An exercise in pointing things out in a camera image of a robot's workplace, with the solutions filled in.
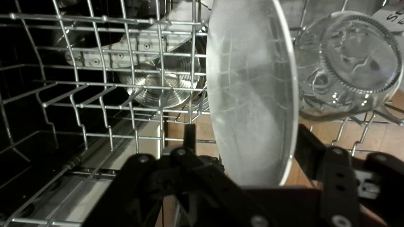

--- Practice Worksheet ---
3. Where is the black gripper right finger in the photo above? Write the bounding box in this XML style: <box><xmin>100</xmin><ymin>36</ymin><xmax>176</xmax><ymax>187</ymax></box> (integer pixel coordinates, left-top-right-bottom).
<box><xmin>294</xmin><ymin>124</ymin><xmax>325</xmax><ymax>179</ymax></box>

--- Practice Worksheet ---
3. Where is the white wire dishwasher rack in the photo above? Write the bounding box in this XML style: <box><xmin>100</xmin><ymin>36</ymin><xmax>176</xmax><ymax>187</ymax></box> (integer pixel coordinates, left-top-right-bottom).
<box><xmin>1</xmin><ymin>0</ymin><xmax>402</xmax><ymax>227</ymax></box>

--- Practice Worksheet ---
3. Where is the white plate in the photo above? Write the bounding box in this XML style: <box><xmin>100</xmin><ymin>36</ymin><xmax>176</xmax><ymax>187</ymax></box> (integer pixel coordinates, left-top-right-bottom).
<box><xmin>206</xmin><ymin>0</ymin><xmax>297</xmax><ymax>188</ymax></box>

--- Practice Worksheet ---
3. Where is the clear glass cup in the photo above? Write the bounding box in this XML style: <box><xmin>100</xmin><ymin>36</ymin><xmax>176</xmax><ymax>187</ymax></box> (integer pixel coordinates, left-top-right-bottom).
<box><xmin>294</xmin><ymin>12</ymin><xmax>402</xmax><ymax>121</ymax></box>

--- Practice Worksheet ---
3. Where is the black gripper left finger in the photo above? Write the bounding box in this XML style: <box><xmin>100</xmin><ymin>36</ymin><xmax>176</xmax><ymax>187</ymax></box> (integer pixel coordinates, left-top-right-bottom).
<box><xmin>183</xmin><ymin>124</ymin><xmax>195</xmax><ymax>150</ymax></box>

